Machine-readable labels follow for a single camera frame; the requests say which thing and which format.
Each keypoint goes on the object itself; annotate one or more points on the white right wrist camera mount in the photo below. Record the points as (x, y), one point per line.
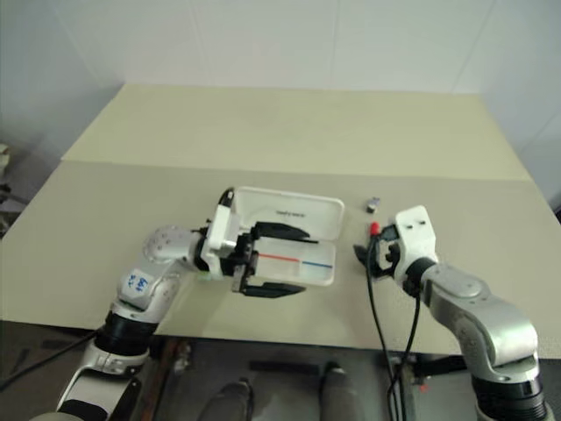
(416, 232)

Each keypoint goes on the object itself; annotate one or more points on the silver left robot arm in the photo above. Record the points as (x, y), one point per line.
(163, 246)

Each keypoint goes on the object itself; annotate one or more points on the red capped marker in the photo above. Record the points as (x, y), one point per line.
(375, 228)

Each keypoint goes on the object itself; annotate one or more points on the dark rounded shape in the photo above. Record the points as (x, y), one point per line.
(335, 390)
(232, 401)

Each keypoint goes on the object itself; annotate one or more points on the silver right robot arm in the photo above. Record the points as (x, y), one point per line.
(482, 316)

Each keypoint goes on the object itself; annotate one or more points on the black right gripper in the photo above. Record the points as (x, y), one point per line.
(386, 254)

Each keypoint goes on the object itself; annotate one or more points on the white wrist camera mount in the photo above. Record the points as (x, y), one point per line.
(416, 232)
(219, 232)

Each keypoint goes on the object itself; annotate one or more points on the small grey black marker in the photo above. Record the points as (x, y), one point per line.
(372, 204)

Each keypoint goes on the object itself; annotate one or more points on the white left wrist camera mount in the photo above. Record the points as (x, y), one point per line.
(219, 232)

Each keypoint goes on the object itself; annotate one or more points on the white hinged pencil case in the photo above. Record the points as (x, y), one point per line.
(289, 206)

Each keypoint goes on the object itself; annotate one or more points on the grey metal equipment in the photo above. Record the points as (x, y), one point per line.
(6, 184)

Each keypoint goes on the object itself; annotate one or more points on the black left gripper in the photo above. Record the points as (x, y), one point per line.
(243, 263)

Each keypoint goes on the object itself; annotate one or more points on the black flat bar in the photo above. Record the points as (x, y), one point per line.
(284, 366)

